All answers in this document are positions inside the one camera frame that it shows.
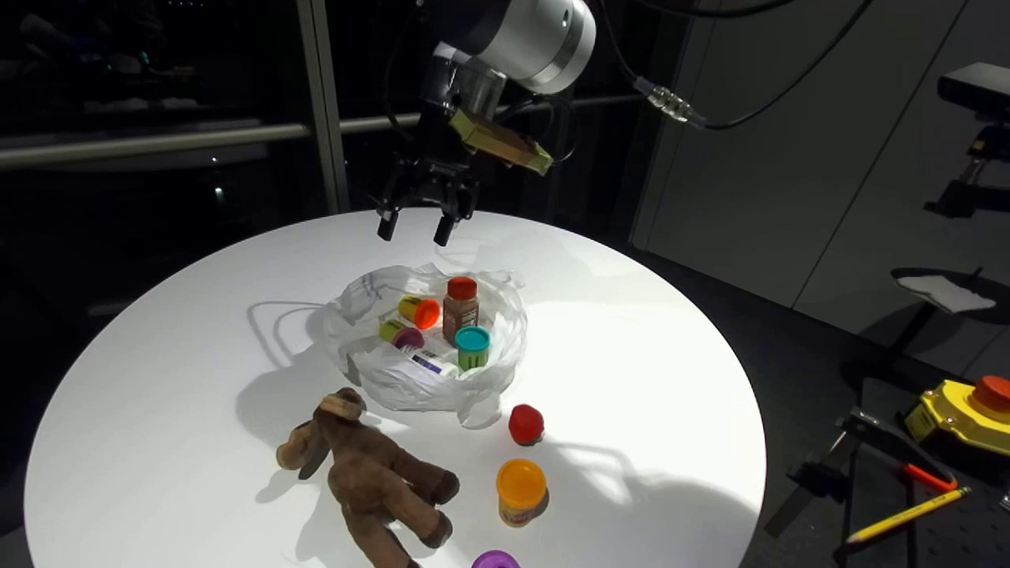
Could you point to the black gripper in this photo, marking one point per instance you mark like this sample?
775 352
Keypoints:
434 169

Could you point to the brown jar with red lid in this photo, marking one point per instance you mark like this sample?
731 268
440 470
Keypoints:
457 303

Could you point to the green tub with pink lid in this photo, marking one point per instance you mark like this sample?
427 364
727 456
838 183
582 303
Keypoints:
401 336

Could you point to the teal lid play-dough tub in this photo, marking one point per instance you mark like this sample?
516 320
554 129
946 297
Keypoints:
472 345

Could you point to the white bottle with purple label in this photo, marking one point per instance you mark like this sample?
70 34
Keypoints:
430 364

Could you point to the orange play-dough tub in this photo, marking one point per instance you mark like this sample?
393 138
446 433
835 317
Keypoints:
522 490

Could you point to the yellow tub with orange lid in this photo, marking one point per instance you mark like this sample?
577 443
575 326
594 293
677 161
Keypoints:
421 309

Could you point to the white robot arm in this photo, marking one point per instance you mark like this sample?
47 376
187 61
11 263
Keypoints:
475 52

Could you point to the clear plastic bag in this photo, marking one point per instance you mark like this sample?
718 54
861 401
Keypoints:
386 373

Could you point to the red play-dough tub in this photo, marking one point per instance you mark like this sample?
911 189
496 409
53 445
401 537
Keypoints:
524 424

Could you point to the brown teddy bear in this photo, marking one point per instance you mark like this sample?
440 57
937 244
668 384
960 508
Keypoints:
371 476

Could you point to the purple play-dough tub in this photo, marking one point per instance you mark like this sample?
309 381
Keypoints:
496 558

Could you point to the yellow emergency stop box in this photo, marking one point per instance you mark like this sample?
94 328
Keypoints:
969 411

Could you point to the yellow pencil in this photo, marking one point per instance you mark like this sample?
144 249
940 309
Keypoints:
907 515

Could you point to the orange handled black clamp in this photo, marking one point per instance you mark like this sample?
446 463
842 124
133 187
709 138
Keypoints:
896 445

